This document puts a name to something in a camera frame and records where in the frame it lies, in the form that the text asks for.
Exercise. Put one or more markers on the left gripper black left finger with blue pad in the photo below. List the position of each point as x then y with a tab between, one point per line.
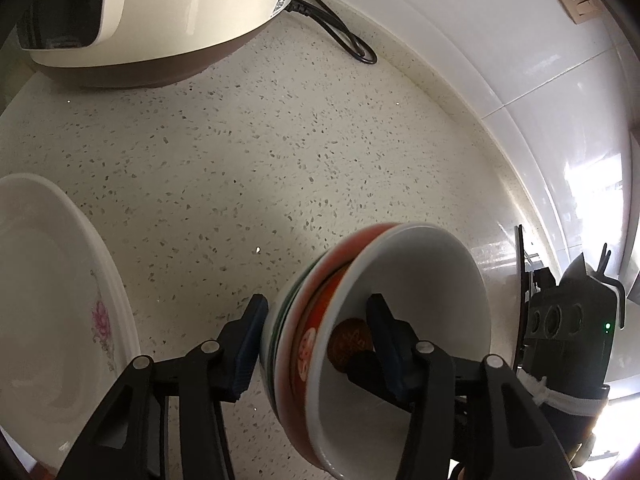
126	437

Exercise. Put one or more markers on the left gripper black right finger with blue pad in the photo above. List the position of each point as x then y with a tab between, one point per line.
473	418

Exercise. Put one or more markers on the red white bowl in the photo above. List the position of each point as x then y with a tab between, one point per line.
354	343
286	313

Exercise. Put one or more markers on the white plate pink flowers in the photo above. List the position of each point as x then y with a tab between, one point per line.
67	329

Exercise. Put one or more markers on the black stove top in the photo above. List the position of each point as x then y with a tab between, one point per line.
532	277

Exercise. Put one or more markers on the cream rice cooker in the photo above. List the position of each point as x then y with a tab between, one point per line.
123	44

